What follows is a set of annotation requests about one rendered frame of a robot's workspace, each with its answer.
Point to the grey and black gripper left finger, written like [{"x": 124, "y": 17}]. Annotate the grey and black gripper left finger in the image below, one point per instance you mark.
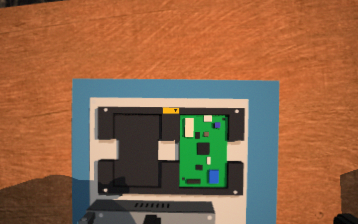
[{"x": 152, "y": 219}]

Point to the green circuit board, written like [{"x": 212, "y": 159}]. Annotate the green circuit board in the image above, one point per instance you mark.
[{"x": 203, "y": 150}]

